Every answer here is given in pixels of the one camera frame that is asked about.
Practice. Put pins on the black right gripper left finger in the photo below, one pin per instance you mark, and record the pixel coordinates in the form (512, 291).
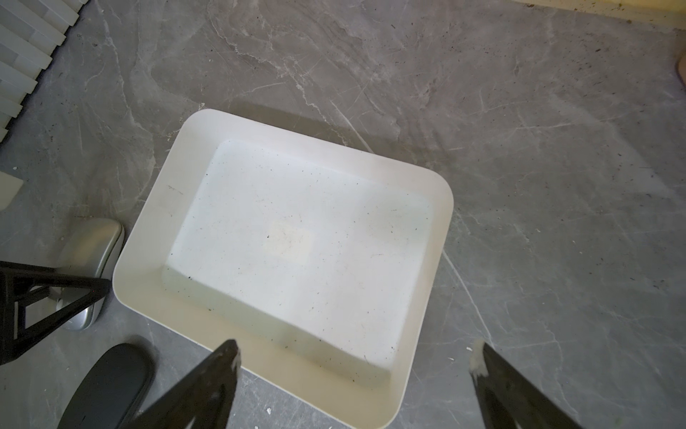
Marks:
(202, 399)

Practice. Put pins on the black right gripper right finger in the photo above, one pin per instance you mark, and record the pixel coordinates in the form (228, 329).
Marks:
(506, 398)

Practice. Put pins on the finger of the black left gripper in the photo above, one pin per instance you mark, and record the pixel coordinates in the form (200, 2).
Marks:
(37, 300)

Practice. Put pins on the silver wireless mouse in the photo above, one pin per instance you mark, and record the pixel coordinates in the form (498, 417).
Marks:
(91, 251)

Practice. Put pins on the black wireless mouse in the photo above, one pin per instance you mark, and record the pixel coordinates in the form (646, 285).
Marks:
(110, 394)

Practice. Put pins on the white plastic storage box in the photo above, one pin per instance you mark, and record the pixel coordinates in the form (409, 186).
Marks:
(318, 259)

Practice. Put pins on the white picket fence planter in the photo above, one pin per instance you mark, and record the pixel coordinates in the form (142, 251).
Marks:
(30, 33)

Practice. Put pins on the pink blue sand tray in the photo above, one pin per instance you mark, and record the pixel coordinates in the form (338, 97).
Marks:
(681, 69)

